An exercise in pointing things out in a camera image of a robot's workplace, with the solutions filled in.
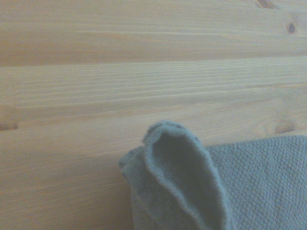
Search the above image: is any grey-blue terry towel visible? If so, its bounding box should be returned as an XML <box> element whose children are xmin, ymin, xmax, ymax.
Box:
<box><xmin>118</xmin><ymin>120</ymin><xmax>307</xmax><ymax>230</ymax></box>

